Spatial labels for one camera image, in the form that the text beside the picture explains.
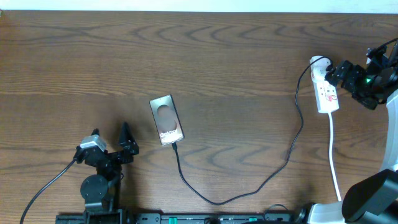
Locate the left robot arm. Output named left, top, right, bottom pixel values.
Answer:
left=73, top=122, right=139, bottom=224

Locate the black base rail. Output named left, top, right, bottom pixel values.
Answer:
left=55, top=212, right=305, bottom=224

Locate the Samsung Galaxy smartphone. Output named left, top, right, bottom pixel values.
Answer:
left=149, top=95, right=185, bottom=146

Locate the white power strip cord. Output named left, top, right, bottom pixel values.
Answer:
left=327, top=112, right=343, bottom=202

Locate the white power strip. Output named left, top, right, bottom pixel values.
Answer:
left=309, top=55, right=340, bottom=114

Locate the black USB charging cable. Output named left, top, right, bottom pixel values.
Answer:
left=171, top=56, right=334, bottom=206

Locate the white USB wall charger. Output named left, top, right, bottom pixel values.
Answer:
left=310, top=55, right=333, bottom=83

